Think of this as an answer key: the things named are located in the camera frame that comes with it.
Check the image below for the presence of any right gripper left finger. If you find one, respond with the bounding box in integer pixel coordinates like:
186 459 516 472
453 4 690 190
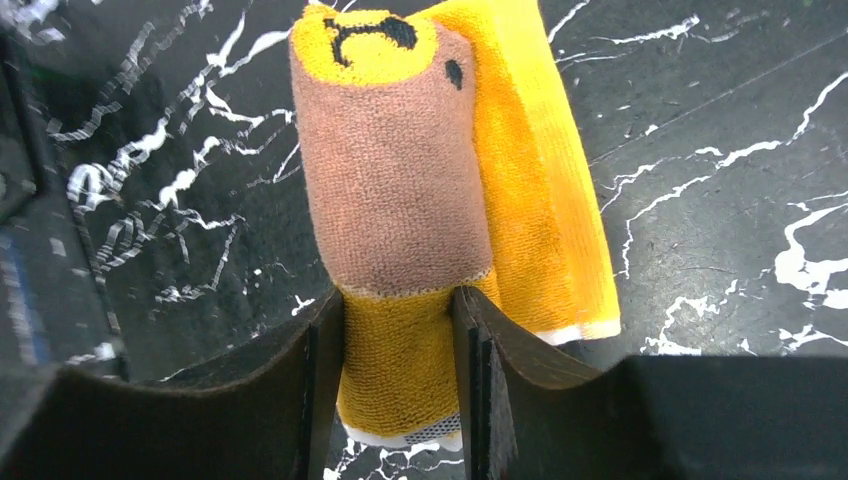
1 290 344 479

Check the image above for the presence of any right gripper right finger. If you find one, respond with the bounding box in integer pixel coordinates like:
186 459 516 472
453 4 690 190
451 287 847 479

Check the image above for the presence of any yellow bear towel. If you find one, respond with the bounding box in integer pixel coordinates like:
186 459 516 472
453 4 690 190
289 1 620 451

